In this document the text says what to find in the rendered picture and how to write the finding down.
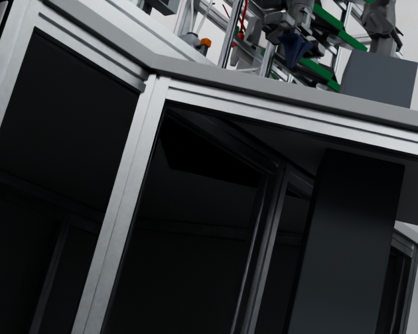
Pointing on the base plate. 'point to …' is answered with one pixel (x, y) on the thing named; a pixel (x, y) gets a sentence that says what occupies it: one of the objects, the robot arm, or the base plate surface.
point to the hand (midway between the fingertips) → (292, 55)
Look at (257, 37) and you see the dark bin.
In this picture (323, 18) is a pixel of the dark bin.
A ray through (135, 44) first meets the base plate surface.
